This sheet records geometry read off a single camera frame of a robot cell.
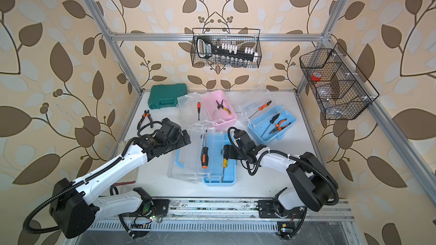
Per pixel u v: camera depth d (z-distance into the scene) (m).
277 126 1.00
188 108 1.05
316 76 0.81
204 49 0.87
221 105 1.12
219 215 0.74
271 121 1.03
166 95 1.12
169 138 0.62
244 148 0.69
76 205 0.38
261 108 0.99
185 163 0.74
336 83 0.80
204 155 0.74
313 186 0.43
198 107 0.96
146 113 1.08
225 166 0.85
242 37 0.91
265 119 1.04
